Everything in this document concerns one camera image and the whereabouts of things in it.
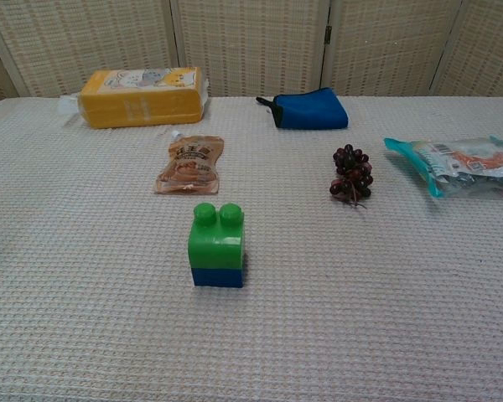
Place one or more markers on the green toy block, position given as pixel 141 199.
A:
pixel 214 247

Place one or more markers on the blue toy block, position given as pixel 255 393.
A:
pixel 216 278

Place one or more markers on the orange spouted drink pouch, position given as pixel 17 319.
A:
pixel 190 167

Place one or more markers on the dark red grape bunch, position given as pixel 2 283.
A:
pixel 354 171

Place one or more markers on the blue folded cloth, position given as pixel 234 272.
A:
pixel 314 111

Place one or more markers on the yellow cat-print tissue pack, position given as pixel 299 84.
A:
pixel 138 106

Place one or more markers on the beige woven folding screen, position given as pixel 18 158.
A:
pixel 251 46

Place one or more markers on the white woven tablecloth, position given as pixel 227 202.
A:
pixel 109 326

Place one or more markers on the teal clear snack package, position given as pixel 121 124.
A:
pixel 457 167

